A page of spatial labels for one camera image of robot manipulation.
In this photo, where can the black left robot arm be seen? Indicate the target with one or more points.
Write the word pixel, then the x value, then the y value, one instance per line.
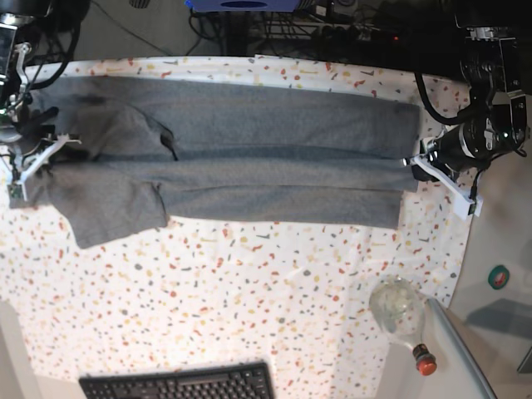
pixel 489 64

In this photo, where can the clear bottle red cap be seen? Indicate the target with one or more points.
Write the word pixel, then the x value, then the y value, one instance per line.
pixel 399 312

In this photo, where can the green tape roll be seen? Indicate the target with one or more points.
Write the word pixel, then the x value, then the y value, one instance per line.
pixel 498 277

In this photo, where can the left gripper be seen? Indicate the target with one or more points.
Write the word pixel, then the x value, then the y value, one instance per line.
pixel 457 158

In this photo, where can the terrazzo pattern tablecloth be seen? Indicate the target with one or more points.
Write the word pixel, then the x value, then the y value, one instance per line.
pixel 205 292

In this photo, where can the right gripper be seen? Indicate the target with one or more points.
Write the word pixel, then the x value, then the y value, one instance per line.
pixel 32 144

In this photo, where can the grey t-shirt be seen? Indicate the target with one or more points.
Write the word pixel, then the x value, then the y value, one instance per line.
pixel 151 149

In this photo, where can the blue box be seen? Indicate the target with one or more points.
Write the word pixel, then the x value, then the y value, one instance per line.
pixel 248 5

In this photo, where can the black keyboard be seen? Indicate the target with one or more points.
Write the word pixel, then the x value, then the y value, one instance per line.
pixel 249 380

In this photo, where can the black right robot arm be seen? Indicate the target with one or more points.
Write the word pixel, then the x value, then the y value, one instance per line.
pixel 38 41

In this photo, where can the wire rack shelf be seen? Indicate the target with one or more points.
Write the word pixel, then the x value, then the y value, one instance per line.
pixel 360 20

